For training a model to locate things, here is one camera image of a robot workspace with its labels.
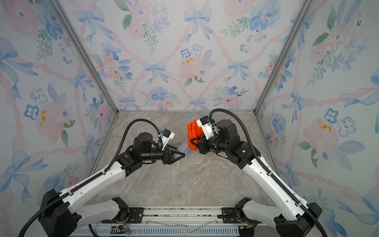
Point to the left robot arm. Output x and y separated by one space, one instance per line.
65 211

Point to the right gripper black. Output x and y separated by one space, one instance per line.
203 146

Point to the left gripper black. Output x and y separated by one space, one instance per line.
169 158

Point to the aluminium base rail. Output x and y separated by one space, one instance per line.
193 221

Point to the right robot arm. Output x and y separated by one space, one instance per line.
291 216

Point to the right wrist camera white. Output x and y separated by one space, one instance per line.
207 126

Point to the purple fabric eyeglass case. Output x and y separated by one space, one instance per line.
184 147

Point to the orange microfiber cloth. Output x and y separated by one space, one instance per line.
194 131

